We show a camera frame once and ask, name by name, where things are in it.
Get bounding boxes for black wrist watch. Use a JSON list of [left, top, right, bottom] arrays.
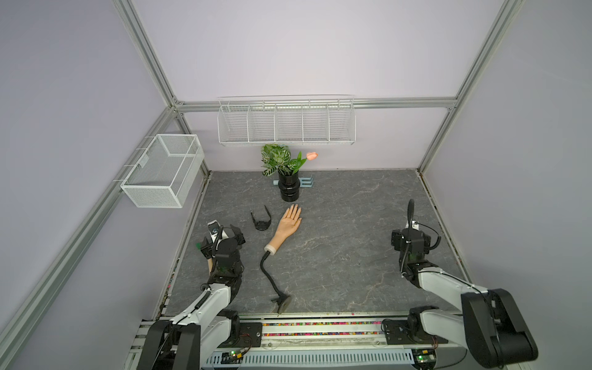
[[250, 205, 272, 231]]

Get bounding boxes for mannequin hand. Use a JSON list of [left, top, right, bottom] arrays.
[[260, 204, 302, 315]]

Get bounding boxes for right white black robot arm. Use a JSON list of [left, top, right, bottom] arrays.
[[391, 200, 539, 368]]

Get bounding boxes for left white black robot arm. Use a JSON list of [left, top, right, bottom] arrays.
[[137, 220, 245, 369]]

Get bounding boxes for green toy rake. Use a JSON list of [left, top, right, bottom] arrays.
[[196, 237, 214, 274]]

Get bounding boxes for black plant pot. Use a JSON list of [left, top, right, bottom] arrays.
[[278, 172, 301, 203]]

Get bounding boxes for green artificial plant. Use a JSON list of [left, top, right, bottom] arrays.
[[261, 144, 308, 177]]

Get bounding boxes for light blue plastic block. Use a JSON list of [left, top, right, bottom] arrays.
[[299, 177, 314, 188]]

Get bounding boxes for left small circuit board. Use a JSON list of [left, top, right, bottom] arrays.
[[220, 351, 244, 365]]

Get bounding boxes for right green circuit board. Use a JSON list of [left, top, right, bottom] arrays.
[[412, 349, 437, 369]]

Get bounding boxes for pink artificial tulip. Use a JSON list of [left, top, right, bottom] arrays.
[[306, 152, 319, 161]]

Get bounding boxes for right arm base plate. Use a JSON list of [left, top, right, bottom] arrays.
[[381, 319, 449, 348]]

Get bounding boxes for white wire basket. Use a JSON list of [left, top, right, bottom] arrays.
[[120, 134, 204, 208]]

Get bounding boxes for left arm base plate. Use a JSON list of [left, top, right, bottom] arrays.
[[219, 322, 263, 348]]

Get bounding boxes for aluminium front rail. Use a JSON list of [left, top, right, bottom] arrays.
[[131, 315, 518, 352]]

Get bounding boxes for white slotted cable duct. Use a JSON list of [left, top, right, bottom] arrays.
[[202, 348, 416, 369]]

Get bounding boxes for long white wire shelf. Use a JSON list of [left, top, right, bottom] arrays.
[[217, 95, 357, 145]]

